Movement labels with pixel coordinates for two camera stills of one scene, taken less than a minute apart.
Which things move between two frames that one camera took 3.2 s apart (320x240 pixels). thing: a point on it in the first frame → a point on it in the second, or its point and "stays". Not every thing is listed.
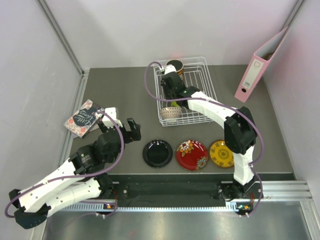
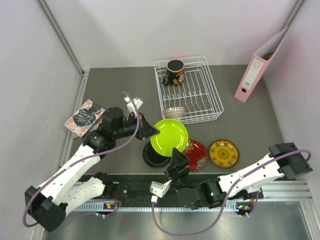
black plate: x=157 y=153 stays
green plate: x=174 y=104 → x=172 y=134
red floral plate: x=192 y=155 stays
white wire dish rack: x=196 y=73 stays
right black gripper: x=165 y=87 → x=176 y=170
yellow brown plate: x=220 y=155 stays
